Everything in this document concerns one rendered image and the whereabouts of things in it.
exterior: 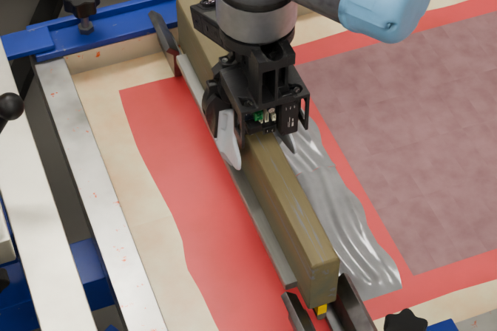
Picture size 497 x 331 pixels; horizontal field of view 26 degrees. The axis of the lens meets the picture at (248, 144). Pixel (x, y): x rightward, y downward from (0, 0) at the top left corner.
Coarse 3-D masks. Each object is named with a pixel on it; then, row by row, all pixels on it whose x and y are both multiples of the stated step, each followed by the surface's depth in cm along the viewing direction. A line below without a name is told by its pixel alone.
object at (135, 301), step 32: (32, 64) 135; (64, 64) 132; (96, 64) 135; (64, 96) 128; (64, 128) 125; (96, 160) 122; (96, 192) 118; (96, 224) 116; (128, 256) 113; (128, 288) 110; (128, 320) 108; (160, 320) 108; (480, 320) 108
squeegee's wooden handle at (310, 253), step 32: (192, 0) 124; (192, 32) 121; (192, 64) 126; (256, 160) 109; (256, 192) 113; (288, 192) 106; (288, 224) 104; (320, 224) 103; (288, 256) 107; (320, 256) 101; (320, 288) 103
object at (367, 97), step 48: (480, 0) 144; (336, 48) 138; (384, 48) 138; (432, 48) 138; (480, 48) 138; (144, 96) 133; (336, 96) 133; (384, 96) 133; (432, 96) 133; (480, 96) 133; (144, 144) 128; (192, 144) 128; (336, 144) 128; (384, 144) 128; (192, 192) 123
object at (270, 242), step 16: (192, 80) 125; (192, 96) 124; (208, 128) 121; (224, 160) 117; (240, 176) 115; (240, 192) 114; (256, 208) 113; (256, 224) 111; (272, 240) 110; (272, 256) 109; (288, 272) 107; (288, 288) 107
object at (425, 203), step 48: (432, 144) 128; (480, 144) 128; (384, 192) 123; (432, 192) 123; (480, 192) 123; (192, 240) 119; (240, 240) 119; (384, 240) 119; (432, 240) 119; (480, 240) 119; (240, 288) 114; (432, 288) 114
